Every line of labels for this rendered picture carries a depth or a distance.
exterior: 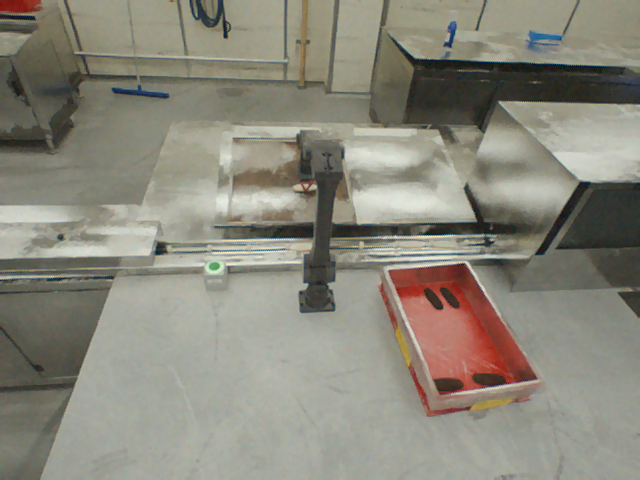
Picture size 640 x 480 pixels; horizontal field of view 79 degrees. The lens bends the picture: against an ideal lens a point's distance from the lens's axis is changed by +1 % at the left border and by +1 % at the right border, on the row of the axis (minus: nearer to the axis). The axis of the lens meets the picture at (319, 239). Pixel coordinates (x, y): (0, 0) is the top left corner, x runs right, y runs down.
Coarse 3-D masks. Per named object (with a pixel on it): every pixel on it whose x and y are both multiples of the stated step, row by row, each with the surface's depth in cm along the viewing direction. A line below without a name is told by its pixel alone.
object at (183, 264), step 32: (160, 256) 136; (192, 256) 137; (224, 256) 139; (256, 256) 140; (288, 256) 141; (352, 256) 143; (384, 256) 144; (416, 256) 145; (448, 256) 147; (480, 256) 148
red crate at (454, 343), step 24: (408, 288) 139; (432, 288) 139; (456, 288) 140; (408, 312) 131; (432, 312) 132; (456, 312) 132; (432, 336) 124; (456, 336) 125; (480, 336) 126; (432, 360) 118; (456, 360) 119; (480, 360) 119; (480, 384) 113; (504, 384) 114; (456, 408) 107
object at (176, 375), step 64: (128, 320) 121; (192, 320) 123; (256, 320) 125; (320, 320) 126; (384, 320) 128; (512, 320) 132; (576, 320) 134; (128, 384) 107; (192, 384) 108; (256, 384) 109; (320, 384) 110; (384, 384) 112; (576, 384) 116; (64, 448) 94; (128, 448) 95; (192, 448) 96; (256, 448) 97; (320, 448) 98; (384, 448) 99; (448, 448) 100; (512, 448) 101; (576, 448) 103
